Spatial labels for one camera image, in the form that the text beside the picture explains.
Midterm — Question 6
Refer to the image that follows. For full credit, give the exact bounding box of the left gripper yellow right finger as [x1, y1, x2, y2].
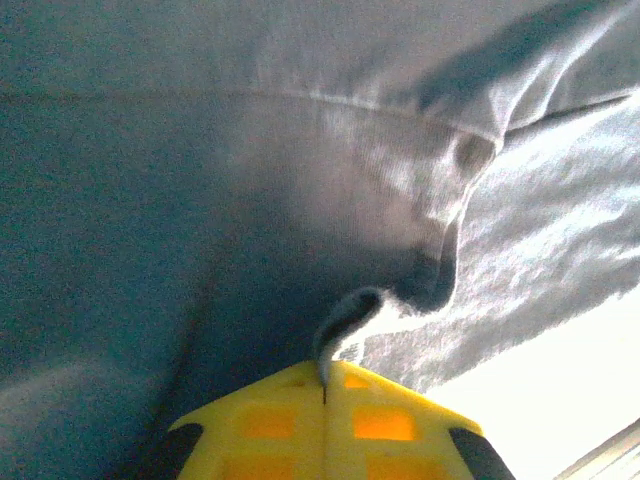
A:
[324, 359, 517, 480]

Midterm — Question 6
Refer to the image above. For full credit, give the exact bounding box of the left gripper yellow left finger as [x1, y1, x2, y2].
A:
[166, 359, 329, 480]

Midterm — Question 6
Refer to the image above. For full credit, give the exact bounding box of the large grey t-shirt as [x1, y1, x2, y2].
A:
[0, 0, 640, 480]

